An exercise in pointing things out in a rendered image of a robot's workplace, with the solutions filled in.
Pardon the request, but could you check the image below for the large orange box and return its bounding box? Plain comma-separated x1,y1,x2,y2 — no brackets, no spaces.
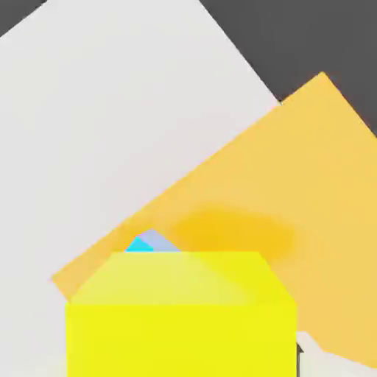
49,71,377,370

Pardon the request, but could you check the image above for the small yellow cube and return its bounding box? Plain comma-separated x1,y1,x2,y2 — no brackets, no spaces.
65,250,298,377

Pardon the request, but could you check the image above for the small cyan cube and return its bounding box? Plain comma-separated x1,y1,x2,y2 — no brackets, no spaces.
124,228,183,253

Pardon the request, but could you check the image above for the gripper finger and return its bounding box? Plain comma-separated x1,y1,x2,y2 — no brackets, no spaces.
296,331,377,377

